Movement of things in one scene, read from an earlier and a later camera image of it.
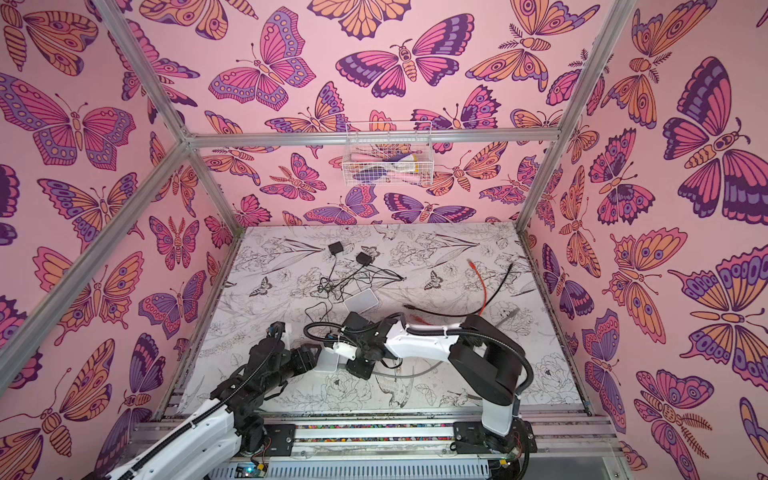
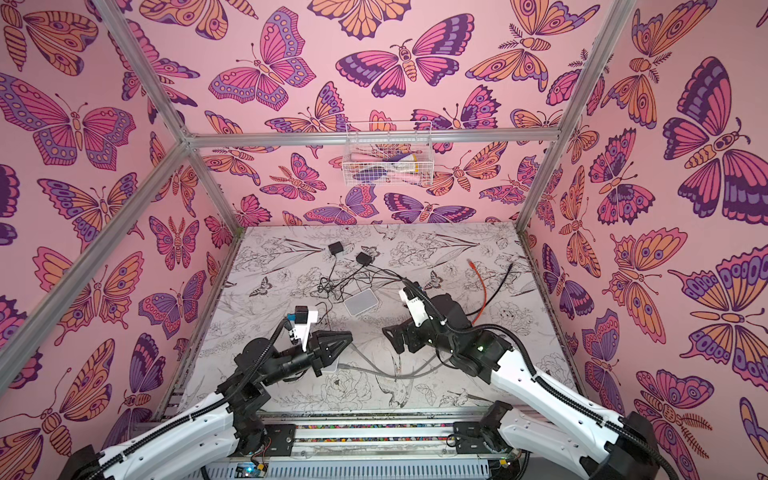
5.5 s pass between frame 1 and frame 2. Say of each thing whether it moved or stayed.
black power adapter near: stayed
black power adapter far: stayed
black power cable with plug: moved
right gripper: moved
